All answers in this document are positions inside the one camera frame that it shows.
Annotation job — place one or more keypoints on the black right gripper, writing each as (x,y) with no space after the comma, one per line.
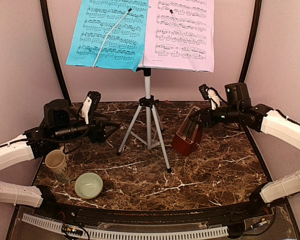
(203,114)

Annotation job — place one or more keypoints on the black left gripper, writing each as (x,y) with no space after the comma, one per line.
(99,136)

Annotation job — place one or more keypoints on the red-brown wooden metronome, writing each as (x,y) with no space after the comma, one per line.
(187,138)

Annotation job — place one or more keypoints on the grey perforated music stand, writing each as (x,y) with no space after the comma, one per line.
(151,114)

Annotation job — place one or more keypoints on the lavender sheet music page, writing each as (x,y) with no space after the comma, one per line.
(180,35)

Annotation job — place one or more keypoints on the blue sheet music page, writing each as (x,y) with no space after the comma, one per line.
(109,34)

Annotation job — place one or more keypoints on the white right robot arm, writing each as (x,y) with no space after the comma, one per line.
(238,108)

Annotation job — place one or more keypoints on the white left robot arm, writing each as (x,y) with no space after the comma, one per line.
(60,125)

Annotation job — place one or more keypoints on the light green ceramic bowl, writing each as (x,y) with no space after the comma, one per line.
(88,185)

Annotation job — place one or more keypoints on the cream ceramic mug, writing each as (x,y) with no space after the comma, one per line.
(58,163)

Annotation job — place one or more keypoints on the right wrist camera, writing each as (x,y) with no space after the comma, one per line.
(211,95)

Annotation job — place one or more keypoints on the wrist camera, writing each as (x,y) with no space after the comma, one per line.
(211,95)
(89,105)

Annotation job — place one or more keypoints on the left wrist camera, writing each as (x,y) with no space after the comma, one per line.
(89,105)

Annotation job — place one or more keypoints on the white slotted cable duct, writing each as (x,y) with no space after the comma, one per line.
(108,231)

